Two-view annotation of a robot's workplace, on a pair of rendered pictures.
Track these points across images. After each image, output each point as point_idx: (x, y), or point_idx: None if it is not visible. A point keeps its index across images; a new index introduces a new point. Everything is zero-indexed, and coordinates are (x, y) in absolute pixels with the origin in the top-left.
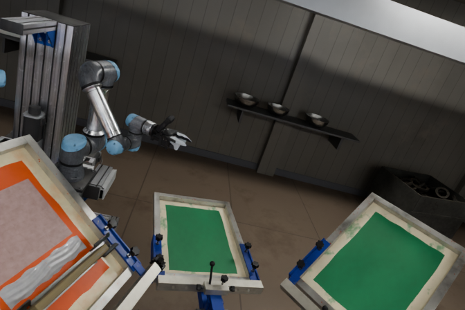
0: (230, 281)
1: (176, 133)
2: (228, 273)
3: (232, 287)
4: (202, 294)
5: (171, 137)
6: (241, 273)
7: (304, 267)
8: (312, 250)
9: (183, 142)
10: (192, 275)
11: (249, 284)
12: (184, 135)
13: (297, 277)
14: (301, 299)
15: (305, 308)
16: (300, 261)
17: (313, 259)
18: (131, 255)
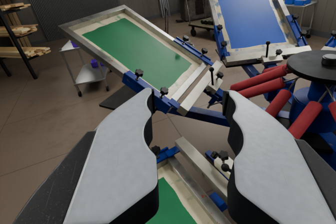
0: (201, 164)
1: (109, 216)
2: (170, 186)
3: (216, 152)
4: (220, 204)
5: (301, 209)
6: (160, 173)
7: (159, 93)
8: (141, 84)
9: (242, 96)
10: (217, 219)
11: (189, 147)
12: (109, 124)
13: (171, 100)
14: (195, 95)
15: (200, 93)
16: (162, 89)
17: (149, 86)
18: None
